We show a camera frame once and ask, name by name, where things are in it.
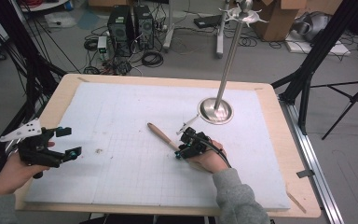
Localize black flat floor device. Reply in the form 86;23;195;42
193;14;224;29

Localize black floor cable coil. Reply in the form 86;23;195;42
141;50;165;68
238;33;259;49

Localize black computer tower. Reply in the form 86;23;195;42
107;5;135;58
133;5;155;50

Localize white-legged desk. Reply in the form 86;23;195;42
162;0;230;60

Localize grey round appliance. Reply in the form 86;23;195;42
292;11;332;43

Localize aluminium rail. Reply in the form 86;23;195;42
278;98;345;224

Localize white foam mat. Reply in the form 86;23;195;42
23;81;292;210

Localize white power adapter box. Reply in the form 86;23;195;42
97;35;108;61

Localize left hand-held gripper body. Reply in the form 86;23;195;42
0;119;68;180

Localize open cardboard box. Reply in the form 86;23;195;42
251;0;310;42

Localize white flat board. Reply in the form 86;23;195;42
284;31;352;57

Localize black metal frame column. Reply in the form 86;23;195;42
271;0;358;105
0;0;68;175

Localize black tripod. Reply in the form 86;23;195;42
310;74;358;141

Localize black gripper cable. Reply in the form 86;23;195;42
194;132;233;170

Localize person's left hand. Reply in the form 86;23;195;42
0;140;57;195

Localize black tape piece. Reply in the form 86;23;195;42
296;169;315;179

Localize wooden table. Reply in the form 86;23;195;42
13;73;322;218

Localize beige spatula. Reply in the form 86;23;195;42
146;121;207;173

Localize metal utensil stand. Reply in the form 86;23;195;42
198;0;269;126

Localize person's right hand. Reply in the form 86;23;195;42
186;139;231;175

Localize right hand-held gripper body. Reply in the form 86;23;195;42
176;114;214;157

